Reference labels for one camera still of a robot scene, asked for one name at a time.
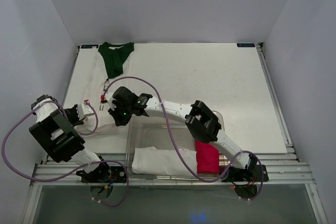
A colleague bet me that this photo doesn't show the white and green t-shirt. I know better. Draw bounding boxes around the white and green t-shirt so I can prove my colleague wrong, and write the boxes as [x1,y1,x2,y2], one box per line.
[64,42,134,136]

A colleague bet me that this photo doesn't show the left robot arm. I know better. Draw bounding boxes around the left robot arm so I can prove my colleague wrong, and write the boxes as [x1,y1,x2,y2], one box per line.
[29,94,111,183]

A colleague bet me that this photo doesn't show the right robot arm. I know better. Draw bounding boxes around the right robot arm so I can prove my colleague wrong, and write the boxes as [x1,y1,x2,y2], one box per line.
[101,87,264,182]

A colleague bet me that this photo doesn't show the clear plastic bin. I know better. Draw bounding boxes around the clear plastic bin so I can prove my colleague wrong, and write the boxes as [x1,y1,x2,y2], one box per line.
[125,116,221,178]

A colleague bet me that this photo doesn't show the rolled white t-shirt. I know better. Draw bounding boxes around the rolled white t-shirt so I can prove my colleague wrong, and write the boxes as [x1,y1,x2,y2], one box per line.
[131,146,192,177]

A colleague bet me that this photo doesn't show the blue corner label left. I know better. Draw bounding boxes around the blue corner label left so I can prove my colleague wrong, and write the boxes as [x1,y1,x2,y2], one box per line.
[80,44,99,49]

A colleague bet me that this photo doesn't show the blue corner label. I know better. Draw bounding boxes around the blue corner label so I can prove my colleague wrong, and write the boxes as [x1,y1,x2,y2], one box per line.
[80,44,99,49]
[236,43,255,48]

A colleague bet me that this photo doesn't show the rolled pink t-shirt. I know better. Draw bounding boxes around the rolled pink t-shirt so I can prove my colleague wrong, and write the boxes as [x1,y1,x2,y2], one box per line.
[195,140,219,174]

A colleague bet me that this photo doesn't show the blue corner label right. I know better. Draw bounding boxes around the blue corner label right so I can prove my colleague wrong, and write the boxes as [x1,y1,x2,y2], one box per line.
[236,43,255,48]

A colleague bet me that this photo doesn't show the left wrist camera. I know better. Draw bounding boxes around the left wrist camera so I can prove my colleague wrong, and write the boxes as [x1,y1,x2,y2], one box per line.
[76,100,94,120]

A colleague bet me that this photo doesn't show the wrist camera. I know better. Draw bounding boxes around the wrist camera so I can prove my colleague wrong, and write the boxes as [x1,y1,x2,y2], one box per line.
[99,92,116,111]
[76,100,94,120]

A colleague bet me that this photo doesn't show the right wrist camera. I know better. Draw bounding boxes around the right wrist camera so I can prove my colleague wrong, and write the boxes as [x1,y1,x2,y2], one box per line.
[99,92,116,111]

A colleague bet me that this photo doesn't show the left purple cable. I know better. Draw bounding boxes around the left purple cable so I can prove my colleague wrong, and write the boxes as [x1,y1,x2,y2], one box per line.
[1,99,130,207]

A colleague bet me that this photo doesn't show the aluminium frame rails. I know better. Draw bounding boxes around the aluminium frame rails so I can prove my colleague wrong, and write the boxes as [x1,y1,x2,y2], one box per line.
[28,42,329,224]

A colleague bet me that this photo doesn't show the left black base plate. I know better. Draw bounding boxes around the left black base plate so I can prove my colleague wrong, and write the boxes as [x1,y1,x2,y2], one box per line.
[76,166,127,184]

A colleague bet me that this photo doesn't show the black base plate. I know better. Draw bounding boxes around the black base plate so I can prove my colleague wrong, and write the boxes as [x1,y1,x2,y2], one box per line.
[221,165,269,183]
[76,166,127,184]

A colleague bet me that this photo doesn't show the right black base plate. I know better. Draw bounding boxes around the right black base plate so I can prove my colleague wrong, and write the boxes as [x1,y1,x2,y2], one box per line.
[221,165,269,183]

